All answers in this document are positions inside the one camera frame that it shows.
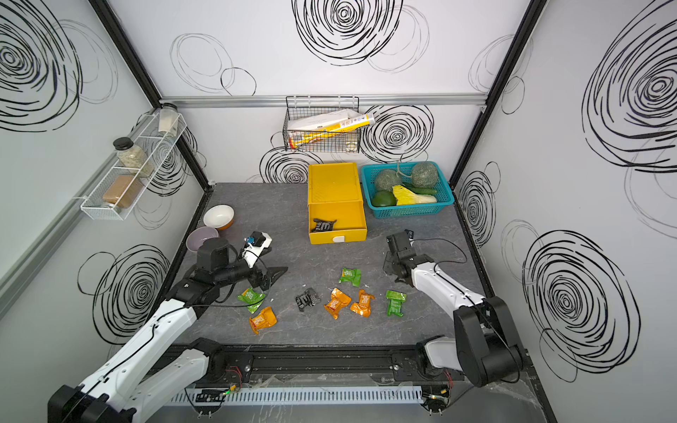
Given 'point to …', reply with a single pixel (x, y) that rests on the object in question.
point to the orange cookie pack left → (265, 319)
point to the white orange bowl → (219, 216)
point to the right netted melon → (424, 174)
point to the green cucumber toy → (420, 190)
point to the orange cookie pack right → (363, 306)
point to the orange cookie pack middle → (338, 300)
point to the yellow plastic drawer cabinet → (334, 194)
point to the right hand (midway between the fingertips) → (396, 262)
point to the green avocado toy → (383, 198)
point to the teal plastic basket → (445, 195)
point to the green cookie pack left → (250, 297)
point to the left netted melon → (385, 180)
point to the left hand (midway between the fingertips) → (275, 257)
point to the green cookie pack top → (351, 275)
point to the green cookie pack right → (395, 305)
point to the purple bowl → (197, 235)
